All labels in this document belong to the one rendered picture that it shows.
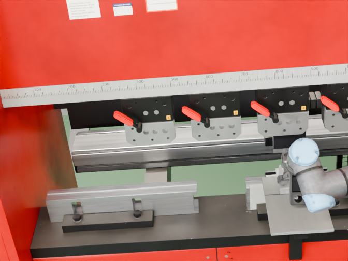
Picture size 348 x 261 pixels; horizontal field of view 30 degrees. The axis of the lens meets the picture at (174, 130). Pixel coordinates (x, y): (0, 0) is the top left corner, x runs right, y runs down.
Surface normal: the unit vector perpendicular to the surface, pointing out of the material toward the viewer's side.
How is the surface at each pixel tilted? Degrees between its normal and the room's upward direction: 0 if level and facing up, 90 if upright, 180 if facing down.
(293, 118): 90
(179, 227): 0
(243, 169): 0
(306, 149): 41
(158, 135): 90
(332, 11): 90
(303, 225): 0
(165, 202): 90
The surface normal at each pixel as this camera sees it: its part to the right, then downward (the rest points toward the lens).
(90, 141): -0.09, -0.83
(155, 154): -0.01, 0.55
